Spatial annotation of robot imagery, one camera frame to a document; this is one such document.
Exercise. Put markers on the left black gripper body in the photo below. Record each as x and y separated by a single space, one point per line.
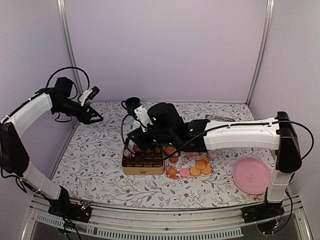
80 116

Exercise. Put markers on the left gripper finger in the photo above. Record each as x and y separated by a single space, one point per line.
90 110
95 118

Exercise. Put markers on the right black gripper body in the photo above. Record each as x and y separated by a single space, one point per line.
145 144

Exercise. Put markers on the pink macaron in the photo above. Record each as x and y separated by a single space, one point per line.
135 149
184 172

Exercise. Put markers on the gold cookie tin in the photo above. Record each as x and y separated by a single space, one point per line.
144 163

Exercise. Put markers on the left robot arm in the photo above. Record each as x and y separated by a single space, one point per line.
26 135

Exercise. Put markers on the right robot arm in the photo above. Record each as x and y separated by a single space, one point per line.
162 125

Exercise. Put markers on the dark blue mug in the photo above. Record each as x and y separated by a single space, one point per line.
130 104

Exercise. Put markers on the swirl butter cookie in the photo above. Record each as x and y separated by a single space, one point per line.
172 173

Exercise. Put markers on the floral cookie tray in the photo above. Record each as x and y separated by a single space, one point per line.
181 160

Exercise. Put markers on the floral tablecloth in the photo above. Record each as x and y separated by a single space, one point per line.
90 169

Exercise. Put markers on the round waffle cookie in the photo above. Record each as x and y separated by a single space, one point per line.
207 170
195 172

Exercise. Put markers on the tin lid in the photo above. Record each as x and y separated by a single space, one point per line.
219 118

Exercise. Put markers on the pink plate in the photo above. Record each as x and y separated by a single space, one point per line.
251 176

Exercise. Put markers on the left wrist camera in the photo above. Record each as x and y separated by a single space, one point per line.
88 94

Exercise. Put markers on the aluminium front rail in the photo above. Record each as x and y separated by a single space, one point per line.
111 222

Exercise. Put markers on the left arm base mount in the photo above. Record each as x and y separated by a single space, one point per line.
63 207

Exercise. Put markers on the left frame post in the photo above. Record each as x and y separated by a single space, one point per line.
62 14

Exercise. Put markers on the frame post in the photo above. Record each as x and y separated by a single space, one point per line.
62 14
267 24

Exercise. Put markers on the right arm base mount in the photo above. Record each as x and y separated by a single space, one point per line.
261 212

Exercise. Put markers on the right frame post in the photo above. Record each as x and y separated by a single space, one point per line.
267 24

